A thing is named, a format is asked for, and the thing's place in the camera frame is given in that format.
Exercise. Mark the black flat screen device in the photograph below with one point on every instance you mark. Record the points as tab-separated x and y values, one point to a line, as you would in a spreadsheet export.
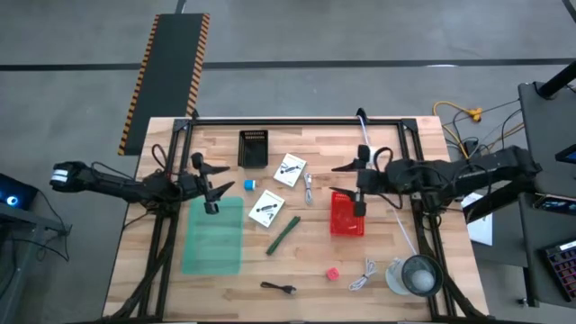
555	204

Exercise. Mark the black hazard-striped floor mat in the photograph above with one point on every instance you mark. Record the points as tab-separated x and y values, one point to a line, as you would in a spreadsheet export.
166	81

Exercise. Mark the black monitor pole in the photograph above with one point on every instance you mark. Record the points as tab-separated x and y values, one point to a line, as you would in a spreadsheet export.
558	80

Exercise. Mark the white Acer card reader box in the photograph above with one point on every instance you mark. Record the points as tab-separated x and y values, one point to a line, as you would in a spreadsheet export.
265	209
288	173

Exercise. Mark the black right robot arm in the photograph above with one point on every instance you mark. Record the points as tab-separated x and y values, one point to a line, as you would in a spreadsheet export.
450	177

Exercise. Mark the clear glass cup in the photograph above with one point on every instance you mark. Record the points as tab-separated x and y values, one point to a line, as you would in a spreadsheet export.
420	279

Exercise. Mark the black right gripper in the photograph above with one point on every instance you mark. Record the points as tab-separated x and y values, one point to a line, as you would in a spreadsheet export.
373	180

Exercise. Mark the large black monitor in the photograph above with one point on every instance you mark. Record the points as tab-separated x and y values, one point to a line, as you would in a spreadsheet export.
568	155

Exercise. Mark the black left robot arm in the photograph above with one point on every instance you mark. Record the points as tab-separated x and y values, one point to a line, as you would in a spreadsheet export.
117	186

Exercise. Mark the black desk with keyboard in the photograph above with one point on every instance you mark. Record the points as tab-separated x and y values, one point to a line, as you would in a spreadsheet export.
533	252

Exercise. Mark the green stick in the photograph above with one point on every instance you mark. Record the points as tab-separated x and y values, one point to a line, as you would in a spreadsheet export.
282	236

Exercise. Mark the black plastic basket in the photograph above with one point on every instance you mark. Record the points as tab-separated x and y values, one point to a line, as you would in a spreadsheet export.
253	148

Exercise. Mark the black keyboard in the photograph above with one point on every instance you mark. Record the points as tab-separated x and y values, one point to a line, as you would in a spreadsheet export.
562	270

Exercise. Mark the black power brick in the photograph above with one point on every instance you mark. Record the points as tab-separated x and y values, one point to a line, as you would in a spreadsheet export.
472	147

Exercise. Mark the white paper sheet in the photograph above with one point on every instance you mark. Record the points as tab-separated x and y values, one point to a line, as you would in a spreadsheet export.
481	225

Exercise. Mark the blue USB wall charger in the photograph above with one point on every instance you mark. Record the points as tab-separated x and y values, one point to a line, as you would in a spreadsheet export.
249	185

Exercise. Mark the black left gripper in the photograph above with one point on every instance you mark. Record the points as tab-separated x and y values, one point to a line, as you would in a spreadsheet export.
189	185

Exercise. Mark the green translucent plastic bin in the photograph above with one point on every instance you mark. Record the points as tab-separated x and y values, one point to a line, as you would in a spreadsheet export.
211	245

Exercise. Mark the pink USB wall charger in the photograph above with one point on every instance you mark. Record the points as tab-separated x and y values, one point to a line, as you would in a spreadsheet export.
332	273

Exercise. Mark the red plastic basket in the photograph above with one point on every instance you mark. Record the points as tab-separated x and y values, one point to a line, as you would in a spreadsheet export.
344	221

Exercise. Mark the grey metal stand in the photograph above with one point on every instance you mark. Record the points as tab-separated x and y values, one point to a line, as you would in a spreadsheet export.
18	252

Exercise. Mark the black computer with blue light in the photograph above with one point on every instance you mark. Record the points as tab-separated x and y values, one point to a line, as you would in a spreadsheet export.
13	195

